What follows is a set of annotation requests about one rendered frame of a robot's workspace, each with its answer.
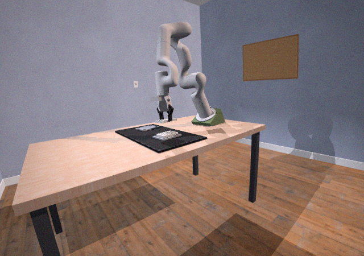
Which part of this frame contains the black perforated breadboard plate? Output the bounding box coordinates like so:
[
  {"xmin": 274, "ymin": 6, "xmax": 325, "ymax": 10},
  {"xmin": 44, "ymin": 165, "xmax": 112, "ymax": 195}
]
[{"xmin": 115, "ymin": 124, "xmax": 207, "ymax": 153}]

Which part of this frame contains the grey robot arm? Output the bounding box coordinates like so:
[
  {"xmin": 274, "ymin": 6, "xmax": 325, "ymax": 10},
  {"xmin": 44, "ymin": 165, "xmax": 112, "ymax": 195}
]
[{"xmin": 150, "ymin": 22, "xmax": 216, "ymax": 122}]

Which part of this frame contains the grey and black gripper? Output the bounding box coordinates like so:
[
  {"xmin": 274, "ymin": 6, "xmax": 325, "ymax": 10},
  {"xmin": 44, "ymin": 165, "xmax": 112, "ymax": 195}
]
[{"xmin": 157, "ymin": 96, "xmax": 174, "ymax": 121}]

